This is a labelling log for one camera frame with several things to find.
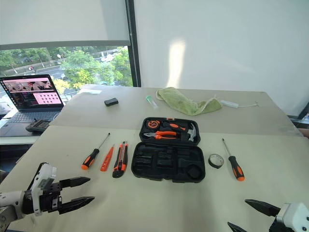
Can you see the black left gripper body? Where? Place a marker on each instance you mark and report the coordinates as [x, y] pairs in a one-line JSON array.
[[51, 195]]

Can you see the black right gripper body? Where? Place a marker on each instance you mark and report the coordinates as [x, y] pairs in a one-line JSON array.
[[277, 226]]

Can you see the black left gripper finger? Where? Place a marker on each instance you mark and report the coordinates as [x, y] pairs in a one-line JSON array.
[[74, 181], [76, 204]]

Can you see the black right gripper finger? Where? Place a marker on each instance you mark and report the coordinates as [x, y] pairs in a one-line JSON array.
[[235, 227], [264, 207]]

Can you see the long orange black screwdriver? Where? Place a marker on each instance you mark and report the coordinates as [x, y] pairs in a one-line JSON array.
[[236, 168], [90, 158]]

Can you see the orange test pen screwdriver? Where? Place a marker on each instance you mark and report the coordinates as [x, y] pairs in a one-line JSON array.
[[107, 159]]

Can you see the orange black utility knife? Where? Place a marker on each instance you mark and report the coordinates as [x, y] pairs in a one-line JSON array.
[[120, 162]]

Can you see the black electrical tape roll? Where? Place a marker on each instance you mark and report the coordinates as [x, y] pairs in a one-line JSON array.
[[212, 163]]

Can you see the black tool case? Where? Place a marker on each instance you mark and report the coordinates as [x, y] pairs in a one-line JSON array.
[[166, 162]]

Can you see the black calculator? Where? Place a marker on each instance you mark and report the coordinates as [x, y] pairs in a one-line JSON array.
[[37, 125]]

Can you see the small black box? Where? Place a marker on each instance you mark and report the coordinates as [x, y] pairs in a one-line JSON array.
[[111, 101]]

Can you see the clear plastic bag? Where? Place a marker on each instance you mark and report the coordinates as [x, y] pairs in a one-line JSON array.
[[90, 91]]

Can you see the open grey laptop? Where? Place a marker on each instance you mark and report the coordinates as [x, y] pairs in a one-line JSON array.
[[31, 96]]

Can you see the orange black tape measure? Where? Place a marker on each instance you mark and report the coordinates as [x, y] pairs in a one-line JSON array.
[[153, 124]]

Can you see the silver claw hammer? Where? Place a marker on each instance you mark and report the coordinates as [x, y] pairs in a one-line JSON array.
[[192, 134]]

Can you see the green-capped small bottle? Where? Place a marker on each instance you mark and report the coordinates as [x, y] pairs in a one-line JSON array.
[[152, 101]]

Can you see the short orange black screwdriver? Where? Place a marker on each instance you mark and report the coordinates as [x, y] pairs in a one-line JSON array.
[[175, 126]]

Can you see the green towel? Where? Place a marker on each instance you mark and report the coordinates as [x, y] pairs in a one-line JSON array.
[[183, 102]]

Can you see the white roller blind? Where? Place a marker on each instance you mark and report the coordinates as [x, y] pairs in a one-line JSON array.
[[62, 21]]

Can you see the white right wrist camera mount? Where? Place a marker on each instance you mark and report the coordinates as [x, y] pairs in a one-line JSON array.
[[293, 215]]

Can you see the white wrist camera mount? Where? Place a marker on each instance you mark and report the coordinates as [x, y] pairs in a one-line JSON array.
[[38, 174], [293, 215]]

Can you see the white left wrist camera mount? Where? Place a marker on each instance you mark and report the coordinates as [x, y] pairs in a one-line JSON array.
[[38, 174]]

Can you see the black window frame post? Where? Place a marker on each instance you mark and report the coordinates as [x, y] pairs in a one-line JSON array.
[[134, 48]]

